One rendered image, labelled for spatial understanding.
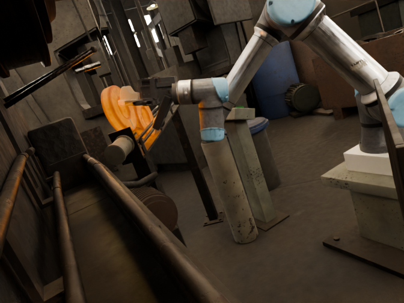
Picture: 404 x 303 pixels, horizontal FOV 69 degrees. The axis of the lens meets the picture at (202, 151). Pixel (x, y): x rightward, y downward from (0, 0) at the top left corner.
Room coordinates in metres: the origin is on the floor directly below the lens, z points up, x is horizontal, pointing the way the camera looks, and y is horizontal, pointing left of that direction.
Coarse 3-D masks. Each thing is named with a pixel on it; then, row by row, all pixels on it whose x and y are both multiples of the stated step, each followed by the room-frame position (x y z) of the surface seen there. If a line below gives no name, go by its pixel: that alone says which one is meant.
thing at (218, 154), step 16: (208, 144) 1.26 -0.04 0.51; (224, 144) 1.26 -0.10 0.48; (208, 160) 1.28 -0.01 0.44; (224, 160) 1.25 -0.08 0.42; (224, 176) 1.25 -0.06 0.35; (224, 192) 1.26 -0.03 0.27; (240, 192) 1.26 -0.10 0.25; (224, 208) 1.29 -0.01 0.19; (240, 208) 1.25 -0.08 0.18; (240, 224) 1.25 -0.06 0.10; (240, 240) 1.26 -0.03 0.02
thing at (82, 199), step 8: (88, 184) 0.58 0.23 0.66; (96, 184) 0.55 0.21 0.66; (64, 192) 0.58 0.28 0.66; (72, 192) 0.55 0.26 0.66; (80, 192) 0.53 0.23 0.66; (88, 192) 0.51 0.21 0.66; (96, 192) 0.49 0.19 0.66; (104, 192) 0.47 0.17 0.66; (64, 200) 0.51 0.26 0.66; (72, 200) 0.49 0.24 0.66; (80, 200) 0.47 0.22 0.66; (88, 200) 0.45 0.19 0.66; (96, 200) 0.44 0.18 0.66; (72, 208) 0.44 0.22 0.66; (80, 208) 0.43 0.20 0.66
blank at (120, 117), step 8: (112, 88) 0.96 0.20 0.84; (120, 88) 1.01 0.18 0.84; (104, 96) 0.92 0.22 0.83; (112, 96) 0.93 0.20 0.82; (104, 104) 0.91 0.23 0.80; (112, 104) 0.91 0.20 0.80; (112, 112) 0.90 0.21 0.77; (120, 112) 0.93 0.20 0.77; (128, 112) 1.00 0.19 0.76; (112, 120) 0.90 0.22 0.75; (120, 120) 0.91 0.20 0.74; (128, 120) 0.96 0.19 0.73; (120, 128) 0.92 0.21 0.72
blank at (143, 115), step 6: (138, 108) 1.07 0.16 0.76; (144, 108) 1.13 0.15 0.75; (138, 114) 1.05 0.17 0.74; (144, 114) 1.15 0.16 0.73; (150, 114) 1.17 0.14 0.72; (138, 120) 1.04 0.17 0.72; (144, 120) 1.15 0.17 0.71; (150, 120) 1.14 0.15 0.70; (138, 126) 1.04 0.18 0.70; (144, 126) 1.06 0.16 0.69; (138, 132) 1.06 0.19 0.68
